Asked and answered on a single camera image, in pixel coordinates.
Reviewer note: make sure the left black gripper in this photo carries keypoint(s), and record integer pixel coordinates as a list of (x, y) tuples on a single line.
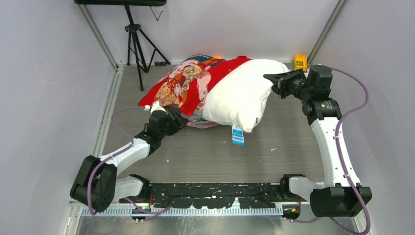
[(177, 123)]

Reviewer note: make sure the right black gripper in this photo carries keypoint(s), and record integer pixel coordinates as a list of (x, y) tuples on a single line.
[(284, 79)]

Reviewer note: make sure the red cartoon print pillowcase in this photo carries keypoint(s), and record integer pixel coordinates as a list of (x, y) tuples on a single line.
[(186, 87)]

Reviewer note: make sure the white pillow insert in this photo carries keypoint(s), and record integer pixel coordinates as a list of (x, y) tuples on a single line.
[(240, 97)]

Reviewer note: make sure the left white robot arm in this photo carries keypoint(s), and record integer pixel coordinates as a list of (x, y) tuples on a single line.
[(97, 185)]

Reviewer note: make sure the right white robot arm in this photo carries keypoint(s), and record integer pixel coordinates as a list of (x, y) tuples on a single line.
[(342, 194)]

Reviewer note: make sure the blue white pillow label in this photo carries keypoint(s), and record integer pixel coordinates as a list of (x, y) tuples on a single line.
[(237, 135)]

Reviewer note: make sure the yellow toy block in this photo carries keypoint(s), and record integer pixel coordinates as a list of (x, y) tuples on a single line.
[(300, 62)]

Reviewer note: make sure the black overhead bar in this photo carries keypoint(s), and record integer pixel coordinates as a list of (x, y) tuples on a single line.
[(151, 3)]

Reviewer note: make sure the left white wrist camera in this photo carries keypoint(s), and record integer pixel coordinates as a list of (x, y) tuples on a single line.
[(155, 106)]

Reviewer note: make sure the black camera tripod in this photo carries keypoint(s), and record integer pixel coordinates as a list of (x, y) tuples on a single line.
[(134, 47)]

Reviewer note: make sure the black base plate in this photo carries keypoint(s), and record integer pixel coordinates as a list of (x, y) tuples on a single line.
[(213, 195)]

